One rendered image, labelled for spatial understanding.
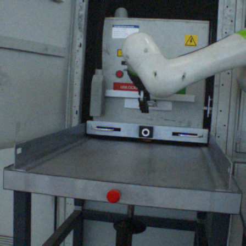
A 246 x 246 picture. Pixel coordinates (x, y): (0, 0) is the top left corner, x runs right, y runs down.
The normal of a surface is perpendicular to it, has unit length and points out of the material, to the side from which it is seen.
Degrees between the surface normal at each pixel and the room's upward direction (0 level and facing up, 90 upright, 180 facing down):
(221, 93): 90
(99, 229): 90
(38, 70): 90
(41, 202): 90
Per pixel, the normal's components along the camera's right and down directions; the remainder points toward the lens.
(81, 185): -0.17, 0.07
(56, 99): 0.88, 0.09
